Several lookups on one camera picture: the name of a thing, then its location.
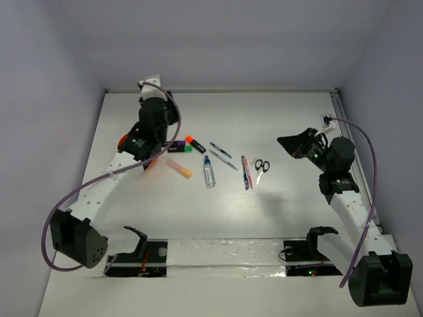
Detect orange cap highlighter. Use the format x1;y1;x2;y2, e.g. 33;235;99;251
185;135;206;154

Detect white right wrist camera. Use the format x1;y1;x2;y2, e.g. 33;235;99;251
318;114;338;134

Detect dark blue gel pen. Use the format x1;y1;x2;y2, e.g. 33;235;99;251
210;142;233;159

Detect blue ballpoint pen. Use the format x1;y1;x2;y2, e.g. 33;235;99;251
241;155;249;191

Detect purple cap highlighter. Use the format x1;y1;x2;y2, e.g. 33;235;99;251
164;140;186;148

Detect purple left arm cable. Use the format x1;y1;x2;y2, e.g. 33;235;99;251
41;82;182;273

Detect clear blue gel pen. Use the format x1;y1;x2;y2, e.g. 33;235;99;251
209;150;239;171

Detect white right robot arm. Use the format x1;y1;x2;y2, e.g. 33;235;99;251
277;128;413;307

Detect yellow pink glue stick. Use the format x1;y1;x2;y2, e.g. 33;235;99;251
166;158;192;179

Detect black handled scissors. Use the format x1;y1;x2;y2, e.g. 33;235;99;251
254;159;270;185

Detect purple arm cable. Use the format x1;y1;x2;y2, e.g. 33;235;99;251
41;82;182;273
330;117;378;289

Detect aluminium rail on right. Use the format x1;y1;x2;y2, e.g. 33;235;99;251
330;90;384;234

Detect orange round organizer container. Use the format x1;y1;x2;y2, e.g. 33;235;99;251
117;134;128;153

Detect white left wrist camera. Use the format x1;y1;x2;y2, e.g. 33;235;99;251
138;75;165;99

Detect clear spray bottle blue cap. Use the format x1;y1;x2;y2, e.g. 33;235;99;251
204;155;215;188

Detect green cap highlighter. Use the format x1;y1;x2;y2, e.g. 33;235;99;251
167;145;193;153

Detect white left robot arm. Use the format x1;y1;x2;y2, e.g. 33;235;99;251
41;96;180;271

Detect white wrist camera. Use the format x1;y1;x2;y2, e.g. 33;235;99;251
318;114;338;134
138;75;165;99

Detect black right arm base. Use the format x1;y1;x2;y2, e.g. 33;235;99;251
278;227;341;277

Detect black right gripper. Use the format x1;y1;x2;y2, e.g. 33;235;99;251
276;127;332;173

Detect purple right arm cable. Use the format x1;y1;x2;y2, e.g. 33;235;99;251
330;117;378;289

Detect red gel pen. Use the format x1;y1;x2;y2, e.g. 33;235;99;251
244;155;253;190

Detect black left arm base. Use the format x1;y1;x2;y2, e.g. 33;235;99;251
104;226;169;278

